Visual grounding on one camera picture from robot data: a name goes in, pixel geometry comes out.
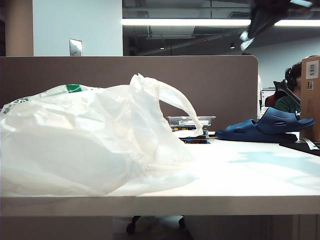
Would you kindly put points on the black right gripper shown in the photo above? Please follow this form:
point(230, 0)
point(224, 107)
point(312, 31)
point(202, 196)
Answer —
point(275, 6)

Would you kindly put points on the white plastic shopping bag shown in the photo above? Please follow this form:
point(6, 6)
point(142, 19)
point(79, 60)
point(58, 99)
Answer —
point(75, 150)

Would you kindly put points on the black headphones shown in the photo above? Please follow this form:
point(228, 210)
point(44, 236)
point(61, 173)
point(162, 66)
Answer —
point(289, 75)

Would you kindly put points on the red ceiling sign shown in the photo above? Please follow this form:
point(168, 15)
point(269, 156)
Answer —
point(199, 41)

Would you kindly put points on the black office chair headrest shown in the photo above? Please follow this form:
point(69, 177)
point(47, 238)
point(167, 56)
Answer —
point(283, 86)

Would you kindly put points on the long ceiling light strip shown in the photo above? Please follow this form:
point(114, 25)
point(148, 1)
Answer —
point(187, 22)

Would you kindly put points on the brown desk partition panel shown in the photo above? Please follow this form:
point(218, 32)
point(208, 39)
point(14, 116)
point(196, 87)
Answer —
point(212, 85)

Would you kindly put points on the red office chair back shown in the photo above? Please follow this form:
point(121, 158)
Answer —
point(269, 101)

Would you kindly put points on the person in green shirt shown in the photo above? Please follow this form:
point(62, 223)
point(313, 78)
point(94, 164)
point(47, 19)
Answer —
point(287, 105)

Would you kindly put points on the brown cardboard box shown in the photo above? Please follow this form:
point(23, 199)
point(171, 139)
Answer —
point(310, 107)

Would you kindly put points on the blue foam slipper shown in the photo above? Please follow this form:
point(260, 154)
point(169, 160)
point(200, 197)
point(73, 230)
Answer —
point(280, 120)
point(240, 131)

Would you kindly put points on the black flat mat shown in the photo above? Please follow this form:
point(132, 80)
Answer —
point(302, 148)

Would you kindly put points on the white chair base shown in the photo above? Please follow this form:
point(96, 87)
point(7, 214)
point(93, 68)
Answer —
point(165, 221)

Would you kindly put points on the black chair caster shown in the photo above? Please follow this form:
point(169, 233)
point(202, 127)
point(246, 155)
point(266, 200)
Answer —
point(130, 228)

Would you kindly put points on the metal wall switch plate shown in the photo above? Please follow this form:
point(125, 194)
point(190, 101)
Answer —
point(75, 48)

